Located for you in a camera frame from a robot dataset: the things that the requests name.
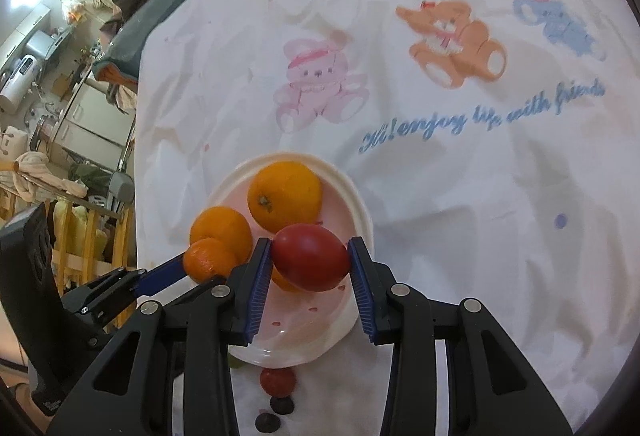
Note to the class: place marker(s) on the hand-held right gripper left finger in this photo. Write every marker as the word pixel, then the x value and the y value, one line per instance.
pixel 255 296

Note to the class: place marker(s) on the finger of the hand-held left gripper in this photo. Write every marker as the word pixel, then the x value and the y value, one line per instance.
pixel 160 276

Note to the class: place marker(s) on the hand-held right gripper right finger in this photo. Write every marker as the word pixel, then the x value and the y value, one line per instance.
pixel 362 291

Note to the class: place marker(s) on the tangerine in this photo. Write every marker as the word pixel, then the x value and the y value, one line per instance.
pixel 207 261
pixel 282 283

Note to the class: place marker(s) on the pink strawberry-print bowl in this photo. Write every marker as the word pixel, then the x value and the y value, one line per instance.
pixel 315 313

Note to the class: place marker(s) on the red cherry tomato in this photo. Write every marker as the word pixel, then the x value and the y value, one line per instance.
pixel 277 381
pixel 310 256

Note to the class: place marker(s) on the large orange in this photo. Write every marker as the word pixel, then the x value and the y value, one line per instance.
pixel 285 196
pixel 222 226

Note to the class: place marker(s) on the yellow wooden rack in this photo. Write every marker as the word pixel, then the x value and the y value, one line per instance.
pixel 75 261

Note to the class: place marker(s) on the pale yellow cloth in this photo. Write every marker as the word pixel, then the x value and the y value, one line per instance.
pixel 75 226

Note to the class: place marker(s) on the grey dustpan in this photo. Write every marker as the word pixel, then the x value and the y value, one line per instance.
pixel 120 190

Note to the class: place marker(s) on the beige towel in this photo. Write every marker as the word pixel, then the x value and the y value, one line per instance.
pixel 40 166

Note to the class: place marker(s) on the white printed blanket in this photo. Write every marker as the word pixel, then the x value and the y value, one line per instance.
pixel 450 191

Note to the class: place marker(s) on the white water heater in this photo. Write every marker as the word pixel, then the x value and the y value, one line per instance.
pixel 20 76

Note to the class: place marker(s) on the teal and orange quilt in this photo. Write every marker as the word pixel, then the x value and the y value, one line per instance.
pixel 140 31

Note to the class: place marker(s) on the silver range hood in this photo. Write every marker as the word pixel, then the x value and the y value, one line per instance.
pixel 37 43

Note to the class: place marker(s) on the hanging plastic bag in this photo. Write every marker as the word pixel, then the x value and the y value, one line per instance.
pixel 73 12

